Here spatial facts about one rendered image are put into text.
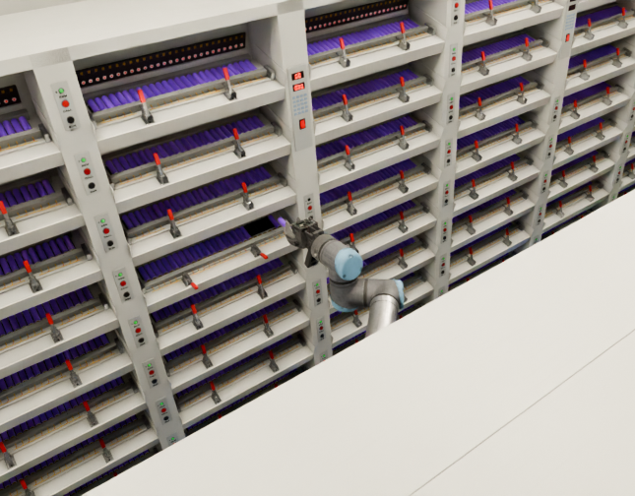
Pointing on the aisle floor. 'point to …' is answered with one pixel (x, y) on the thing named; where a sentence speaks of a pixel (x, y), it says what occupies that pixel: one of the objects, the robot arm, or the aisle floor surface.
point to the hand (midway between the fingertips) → (288, 229)
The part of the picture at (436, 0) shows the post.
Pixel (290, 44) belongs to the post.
